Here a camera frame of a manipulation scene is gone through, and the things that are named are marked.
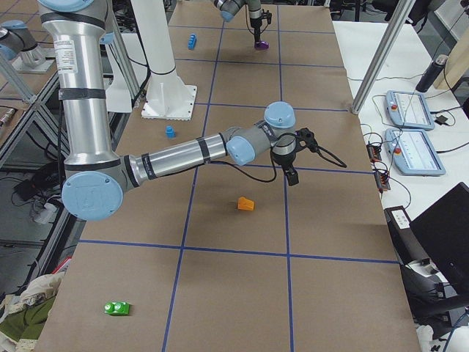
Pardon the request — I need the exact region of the far teach pendant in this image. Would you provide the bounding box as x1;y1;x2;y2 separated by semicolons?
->
385;90;435;131

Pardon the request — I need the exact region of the orange trapezoid block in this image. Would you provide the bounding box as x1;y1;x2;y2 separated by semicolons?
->
237;197;255;211

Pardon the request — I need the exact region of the near teach pendant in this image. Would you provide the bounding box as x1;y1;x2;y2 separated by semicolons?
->
384;128;446;177

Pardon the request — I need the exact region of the long blue brick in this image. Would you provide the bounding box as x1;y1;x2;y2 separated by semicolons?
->
188;33;197;50

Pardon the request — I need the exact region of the purple trapezoid block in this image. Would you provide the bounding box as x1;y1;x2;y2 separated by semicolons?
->
254;40;270;51

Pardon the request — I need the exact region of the black water bottle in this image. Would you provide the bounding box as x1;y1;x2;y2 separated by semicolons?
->
416;54;448;93

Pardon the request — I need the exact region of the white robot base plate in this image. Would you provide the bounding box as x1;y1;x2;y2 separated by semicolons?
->
141;83;197;121

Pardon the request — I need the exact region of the small blue brick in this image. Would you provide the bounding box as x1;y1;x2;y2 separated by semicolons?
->
165;125;176;139

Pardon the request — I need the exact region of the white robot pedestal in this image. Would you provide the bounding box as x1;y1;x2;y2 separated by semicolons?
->
130;0;198;121

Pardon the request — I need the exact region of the black laptop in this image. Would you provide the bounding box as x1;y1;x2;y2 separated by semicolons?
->
410;182;468;294

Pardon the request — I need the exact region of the green brick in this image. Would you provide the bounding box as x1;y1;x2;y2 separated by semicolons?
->
103;301;130;316

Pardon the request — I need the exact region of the aluminium frame post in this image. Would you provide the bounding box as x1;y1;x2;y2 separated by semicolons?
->
350;0;416;114

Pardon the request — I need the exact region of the teach pendant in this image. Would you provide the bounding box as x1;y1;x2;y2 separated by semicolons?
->
385;90;435;131
384;128;446;177

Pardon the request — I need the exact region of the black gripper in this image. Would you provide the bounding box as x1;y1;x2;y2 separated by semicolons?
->
248;8;272;44
270;128;318;186

